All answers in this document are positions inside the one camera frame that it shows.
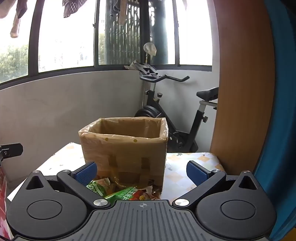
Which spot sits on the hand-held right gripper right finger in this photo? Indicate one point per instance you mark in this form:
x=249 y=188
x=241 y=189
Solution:
x=197 y=173

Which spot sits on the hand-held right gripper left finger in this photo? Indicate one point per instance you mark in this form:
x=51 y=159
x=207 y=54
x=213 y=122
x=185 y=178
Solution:
x=85 y=173

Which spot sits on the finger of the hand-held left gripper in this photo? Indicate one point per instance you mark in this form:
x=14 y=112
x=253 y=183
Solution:
x=12 y=149

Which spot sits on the green red snack packet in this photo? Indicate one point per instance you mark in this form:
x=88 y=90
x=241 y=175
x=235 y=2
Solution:
x=124 y=194

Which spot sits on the cardboard box with plastic liner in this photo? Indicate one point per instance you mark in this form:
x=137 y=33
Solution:
x=127 y=150

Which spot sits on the light green snack packet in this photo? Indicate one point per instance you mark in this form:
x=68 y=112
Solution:
x=97 y=186

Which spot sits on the floral checked tablecloth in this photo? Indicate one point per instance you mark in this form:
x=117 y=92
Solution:
x=178 y=166

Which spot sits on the red patterned cloth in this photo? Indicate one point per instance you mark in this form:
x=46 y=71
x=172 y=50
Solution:
x=3 y=208

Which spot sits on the black exercise bike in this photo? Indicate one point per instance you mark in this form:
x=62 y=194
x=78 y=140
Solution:
x=150 y=111

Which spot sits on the brown wooden board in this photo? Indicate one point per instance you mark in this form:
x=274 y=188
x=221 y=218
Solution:
x=242 y=92

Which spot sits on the blue curtain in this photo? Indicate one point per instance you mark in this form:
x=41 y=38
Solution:
x=282 y=115

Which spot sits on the dark framed window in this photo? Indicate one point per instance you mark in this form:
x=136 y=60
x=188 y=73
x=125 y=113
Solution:
x=33 y=46

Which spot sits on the white crumpled rag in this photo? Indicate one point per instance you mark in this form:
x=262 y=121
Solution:
x=131 y=66

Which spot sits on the beige hanging sock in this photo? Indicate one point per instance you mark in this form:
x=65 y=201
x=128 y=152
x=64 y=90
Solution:
x=15 y=27

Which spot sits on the mop with white head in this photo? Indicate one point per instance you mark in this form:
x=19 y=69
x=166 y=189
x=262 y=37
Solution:
x=149 y=48

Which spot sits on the dark perforated window screen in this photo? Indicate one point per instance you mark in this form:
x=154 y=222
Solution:
x=124 y=41

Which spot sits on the pinkish grey hanging garment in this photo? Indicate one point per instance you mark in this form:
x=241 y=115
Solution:
x=13 y=7

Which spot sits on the dark patterned hanging garment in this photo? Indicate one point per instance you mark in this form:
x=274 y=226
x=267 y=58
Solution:
x=70 y=7

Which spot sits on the beige hanging strip garment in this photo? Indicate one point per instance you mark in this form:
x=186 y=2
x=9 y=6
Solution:
x=122 y=16

